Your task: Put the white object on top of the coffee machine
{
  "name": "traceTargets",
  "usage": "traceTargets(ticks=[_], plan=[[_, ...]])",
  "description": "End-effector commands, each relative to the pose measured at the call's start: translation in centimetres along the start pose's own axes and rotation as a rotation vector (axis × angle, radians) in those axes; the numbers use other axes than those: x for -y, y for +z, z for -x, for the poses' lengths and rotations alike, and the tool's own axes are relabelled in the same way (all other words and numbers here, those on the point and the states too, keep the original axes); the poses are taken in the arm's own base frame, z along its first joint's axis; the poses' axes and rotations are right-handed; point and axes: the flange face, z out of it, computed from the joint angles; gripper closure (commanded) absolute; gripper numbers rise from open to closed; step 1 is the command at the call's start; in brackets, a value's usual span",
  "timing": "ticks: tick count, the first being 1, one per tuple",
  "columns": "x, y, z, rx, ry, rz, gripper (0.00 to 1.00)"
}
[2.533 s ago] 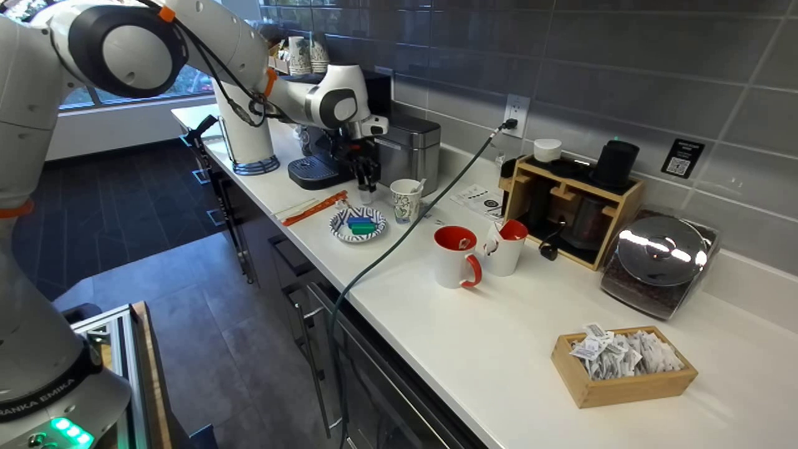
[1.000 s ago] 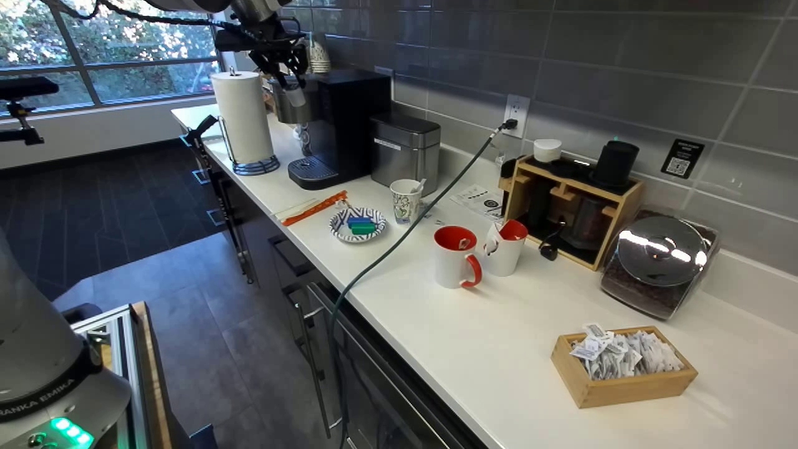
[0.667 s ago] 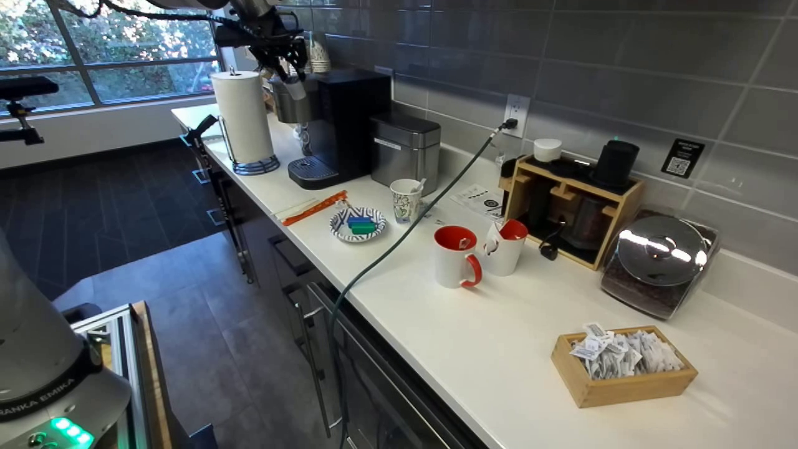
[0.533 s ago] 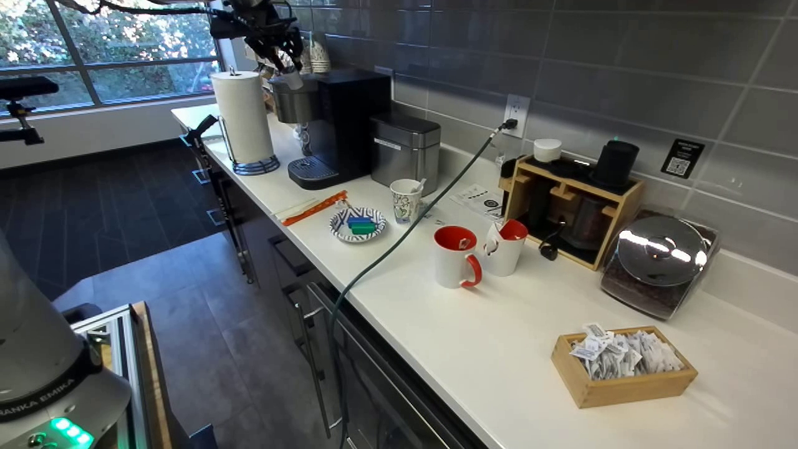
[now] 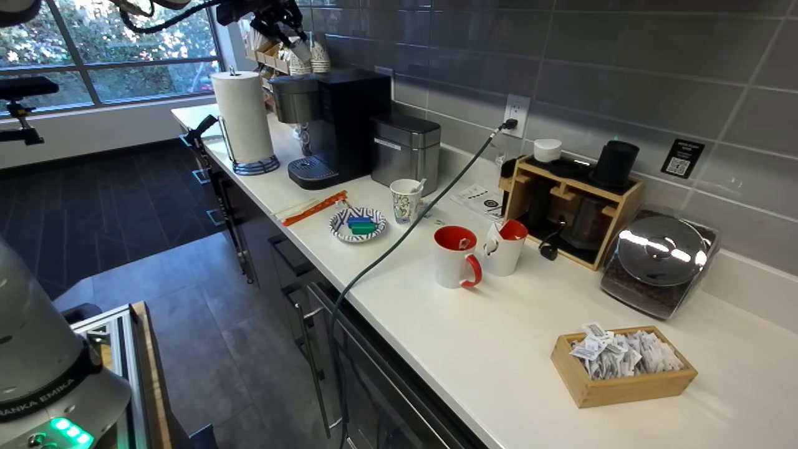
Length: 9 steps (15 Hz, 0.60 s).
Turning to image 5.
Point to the small white cup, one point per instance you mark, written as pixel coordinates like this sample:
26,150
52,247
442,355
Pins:
547,150

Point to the black Keurig coffee machine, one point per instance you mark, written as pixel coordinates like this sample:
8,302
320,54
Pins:
344,125

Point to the wooden coffee rack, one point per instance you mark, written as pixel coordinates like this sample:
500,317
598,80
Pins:
618,209

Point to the small printed paper card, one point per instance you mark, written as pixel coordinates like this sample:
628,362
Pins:
477,197

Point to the white paper towel roll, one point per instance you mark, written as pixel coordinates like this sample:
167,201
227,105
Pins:
243,116

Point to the orange flat stick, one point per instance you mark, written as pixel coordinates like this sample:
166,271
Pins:
315,209

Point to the black cylindrical container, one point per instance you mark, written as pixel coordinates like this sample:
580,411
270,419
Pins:
617,164

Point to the wooden packet box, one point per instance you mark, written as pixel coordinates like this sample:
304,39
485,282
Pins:
623,391

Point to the blue patterned small plate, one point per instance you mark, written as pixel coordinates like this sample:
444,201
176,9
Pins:
340,227

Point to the white sugar packets pile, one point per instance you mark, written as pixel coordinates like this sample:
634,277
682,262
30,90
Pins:
623,352

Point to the white mug with red interior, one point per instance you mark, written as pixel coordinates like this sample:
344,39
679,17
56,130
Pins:
501,252

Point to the green sponge piece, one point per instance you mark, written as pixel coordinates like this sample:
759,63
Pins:
361,226

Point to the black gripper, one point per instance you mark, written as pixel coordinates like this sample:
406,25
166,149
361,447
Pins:
257,10

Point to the glass carafe with black knob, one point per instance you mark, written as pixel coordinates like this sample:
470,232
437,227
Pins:
587,226

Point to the aluminium frame robot cart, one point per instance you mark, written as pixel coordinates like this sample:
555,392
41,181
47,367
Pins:
116,357

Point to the stainless steel dishwasher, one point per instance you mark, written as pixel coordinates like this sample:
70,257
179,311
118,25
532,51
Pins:
375,399

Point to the stainless steel canister box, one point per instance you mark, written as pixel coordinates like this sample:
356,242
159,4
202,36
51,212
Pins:
406,150

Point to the black wall plaque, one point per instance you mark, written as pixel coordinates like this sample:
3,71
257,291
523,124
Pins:
682,157

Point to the white wall outlet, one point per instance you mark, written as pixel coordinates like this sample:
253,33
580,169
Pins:
520,105

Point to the dark wood counter cabinet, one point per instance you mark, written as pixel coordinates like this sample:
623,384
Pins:
275,250

